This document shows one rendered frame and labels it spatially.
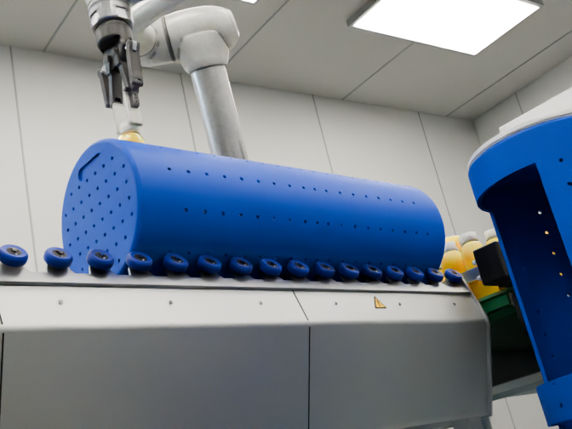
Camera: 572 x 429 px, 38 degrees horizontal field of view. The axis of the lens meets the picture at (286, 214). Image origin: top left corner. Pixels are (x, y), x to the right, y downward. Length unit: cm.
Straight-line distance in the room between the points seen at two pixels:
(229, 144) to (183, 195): 82
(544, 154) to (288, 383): 61
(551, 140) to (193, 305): 66
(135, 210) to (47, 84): 375
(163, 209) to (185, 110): 409
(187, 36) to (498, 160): 113
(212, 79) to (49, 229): 253
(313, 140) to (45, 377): 495
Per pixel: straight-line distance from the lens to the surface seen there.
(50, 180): 483
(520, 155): 143
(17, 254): 130
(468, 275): 211
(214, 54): 232
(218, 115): 230
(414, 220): 194
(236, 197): 156
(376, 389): 172
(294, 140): 595
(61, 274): 133
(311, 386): 158
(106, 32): 175
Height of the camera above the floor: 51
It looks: 20 degrees up
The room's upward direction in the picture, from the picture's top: 13 degrees counter-clockwise
